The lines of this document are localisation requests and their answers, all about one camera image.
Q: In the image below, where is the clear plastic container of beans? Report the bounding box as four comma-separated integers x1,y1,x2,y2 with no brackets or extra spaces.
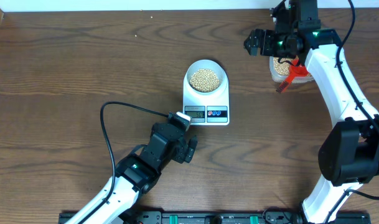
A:
269,57,314,84

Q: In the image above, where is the grey round bowl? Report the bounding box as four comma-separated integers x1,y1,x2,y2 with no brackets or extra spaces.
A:
184,60,225,93

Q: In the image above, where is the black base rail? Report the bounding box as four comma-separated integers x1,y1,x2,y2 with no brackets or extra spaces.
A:
58,210,372,224

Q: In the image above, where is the white digital kitchen scale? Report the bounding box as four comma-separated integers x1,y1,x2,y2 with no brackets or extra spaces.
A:
183,73,230,126

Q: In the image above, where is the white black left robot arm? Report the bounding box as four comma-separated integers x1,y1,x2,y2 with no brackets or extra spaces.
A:
67,123,197,224

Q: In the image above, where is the red measuring scoop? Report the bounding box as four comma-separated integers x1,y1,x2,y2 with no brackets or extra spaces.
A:
276,58,309,93

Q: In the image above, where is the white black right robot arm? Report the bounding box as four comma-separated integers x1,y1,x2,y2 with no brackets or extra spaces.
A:
243,0,379,223

